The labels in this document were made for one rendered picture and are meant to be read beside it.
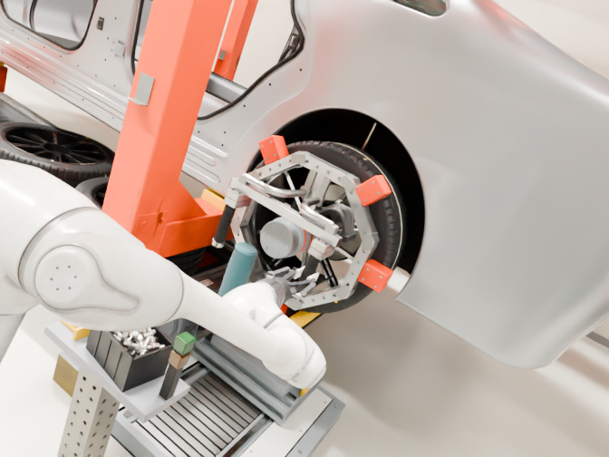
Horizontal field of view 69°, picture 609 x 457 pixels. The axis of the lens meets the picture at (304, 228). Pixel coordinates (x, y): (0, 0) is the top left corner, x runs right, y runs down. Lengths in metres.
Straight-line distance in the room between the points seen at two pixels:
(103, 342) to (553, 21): 4.79
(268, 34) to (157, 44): 4.59
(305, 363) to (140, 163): 0.88
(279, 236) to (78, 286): 1.02
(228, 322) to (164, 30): 0.97
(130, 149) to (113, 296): 1.10
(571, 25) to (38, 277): 5.06
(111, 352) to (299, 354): 0.57
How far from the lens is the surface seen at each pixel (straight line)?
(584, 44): 5.22
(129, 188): 1.61
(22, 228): 0.60
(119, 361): 1.34
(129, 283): 0.54
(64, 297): 0.52
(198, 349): 2.06
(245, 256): 1.59
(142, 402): 1.35
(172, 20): 1.50
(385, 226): 1.56
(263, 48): 6.08
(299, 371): 1.03
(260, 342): 0.88
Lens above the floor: 1.41
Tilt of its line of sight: 19 degrees down
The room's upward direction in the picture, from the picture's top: 23 degrees clockwise
